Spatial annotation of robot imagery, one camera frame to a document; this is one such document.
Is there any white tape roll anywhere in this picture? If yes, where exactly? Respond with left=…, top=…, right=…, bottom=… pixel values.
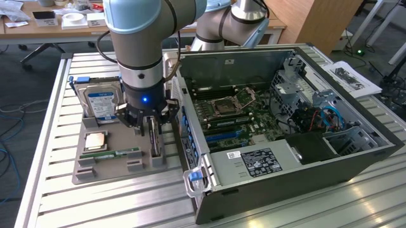
left=62, top=13, right=84, bottom=24

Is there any metal socket cover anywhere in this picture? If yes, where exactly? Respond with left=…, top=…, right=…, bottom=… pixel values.
left=233, top=86, right=256, bottom=110

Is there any white floor cable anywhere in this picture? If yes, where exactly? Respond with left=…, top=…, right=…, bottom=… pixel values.
left=0, top=99, right=48, bottom=114

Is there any white socket box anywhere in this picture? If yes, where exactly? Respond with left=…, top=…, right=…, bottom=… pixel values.
left=337, top=30, right=353, bottom=52

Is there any green graphics card black cooler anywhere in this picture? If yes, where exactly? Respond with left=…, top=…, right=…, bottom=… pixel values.
left=145, top=116, right=162, bottom=159

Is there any blue wire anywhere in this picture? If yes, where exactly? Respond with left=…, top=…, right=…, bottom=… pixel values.
left=319, top=106, right=347, bottom=132

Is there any black office chair base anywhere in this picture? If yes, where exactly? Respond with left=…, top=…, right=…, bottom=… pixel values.
left=18, top=41, right=96, bottom=71

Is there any silver power supply unit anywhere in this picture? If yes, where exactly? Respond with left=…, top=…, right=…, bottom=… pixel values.
left=208, top=139, right=301, bottom=186

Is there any silver disk bay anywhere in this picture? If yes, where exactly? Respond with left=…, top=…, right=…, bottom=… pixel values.
left=321, top=125, right=380, bottom=157

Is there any black plastic shroud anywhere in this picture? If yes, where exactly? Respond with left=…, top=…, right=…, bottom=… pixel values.
left=284, top=132, right=340, bottom=166

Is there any flat white box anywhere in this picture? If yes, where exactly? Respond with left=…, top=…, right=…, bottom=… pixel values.
left=60, top=17, right=89, bottom=30

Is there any clear plastic bag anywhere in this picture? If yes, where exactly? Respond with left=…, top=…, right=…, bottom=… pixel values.
left=0, top=0, right=30, bottom=22

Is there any green motherboard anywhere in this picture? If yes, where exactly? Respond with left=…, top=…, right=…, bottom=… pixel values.
left=189, top=79, right=285, bottom=153

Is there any dark grey open PC case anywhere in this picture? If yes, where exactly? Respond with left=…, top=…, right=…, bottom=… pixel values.
left=162, top=46, right=396, bottom=225

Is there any plain white box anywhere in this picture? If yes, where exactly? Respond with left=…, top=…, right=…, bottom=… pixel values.
left=85, top=12, right=106, bottom=28

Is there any blue floor cable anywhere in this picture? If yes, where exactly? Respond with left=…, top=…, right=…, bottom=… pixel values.
left=0, top=114, right=25, bottom=205

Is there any wooden cabinet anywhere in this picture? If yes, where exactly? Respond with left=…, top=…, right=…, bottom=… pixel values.
left=265, top=0, right=364, bottom=55

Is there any black RAM slot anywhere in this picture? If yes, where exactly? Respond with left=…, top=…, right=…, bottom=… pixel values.
left=190, top=85, right=235, bottom=94
left=192, top=92, right=237, bottom=100

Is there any grey parts rack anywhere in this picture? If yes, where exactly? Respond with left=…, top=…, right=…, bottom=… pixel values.
left=72, top=111, right=168, bottom=185

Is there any silver CPU chip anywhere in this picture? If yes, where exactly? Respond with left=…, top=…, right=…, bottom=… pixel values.
left=84, top=132, right=106, bottom=151

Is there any white desk frame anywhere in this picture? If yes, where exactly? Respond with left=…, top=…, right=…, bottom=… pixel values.
left=348, top=0, right=406, bottom=65

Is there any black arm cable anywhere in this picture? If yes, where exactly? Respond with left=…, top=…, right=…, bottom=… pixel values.
left=96, top=30, right=181, bottom=83

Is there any black wire bundle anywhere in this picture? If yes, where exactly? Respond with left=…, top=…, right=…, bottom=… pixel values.
left=275, top=109, right=315, bottom=133

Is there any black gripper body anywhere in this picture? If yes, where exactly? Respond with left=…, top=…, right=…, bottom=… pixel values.
left=122, top=84, right=168, bottom=117

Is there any silver metal drive cage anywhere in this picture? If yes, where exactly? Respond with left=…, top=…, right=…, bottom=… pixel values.
left=268, top=51, right=317, bottom=119

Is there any CPU socket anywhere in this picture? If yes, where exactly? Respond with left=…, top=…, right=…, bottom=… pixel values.
left=212, top=96, right=241, bottom=114

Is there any white box with black top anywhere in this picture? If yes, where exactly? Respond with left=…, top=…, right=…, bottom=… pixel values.
left=30, top=10, right=60, bottom=27

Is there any stack of printed papers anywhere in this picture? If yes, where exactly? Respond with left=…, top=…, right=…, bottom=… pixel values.
left=320, top=60, right=383, bottom=99

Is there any hard disk with blue caddy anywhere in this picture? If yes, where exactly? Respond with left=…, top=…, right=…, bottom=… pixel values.
left=68, top=74, right=125, bottom=124

